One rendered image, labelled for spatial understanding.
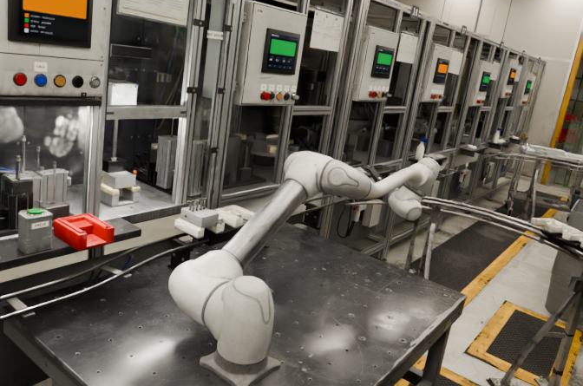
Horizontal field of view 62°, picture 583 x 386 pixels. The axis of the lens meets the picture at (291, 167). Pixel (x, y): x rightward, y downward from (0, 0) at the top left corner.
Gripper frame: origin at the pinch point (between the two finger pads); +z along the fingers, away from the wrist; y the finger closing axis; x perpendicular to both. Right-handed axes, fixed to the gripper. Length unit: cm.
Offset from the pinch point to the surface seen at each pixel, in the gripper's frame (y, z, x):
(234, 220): -27, -16, -71
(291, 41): -73, 28, -5
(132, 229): -55, -32, -105
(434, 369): 64, -66, -23
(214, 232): -30, -22, -80
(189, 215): -41, -19, -86
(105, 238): -63, -44, -112
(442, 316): 24, -74, -17
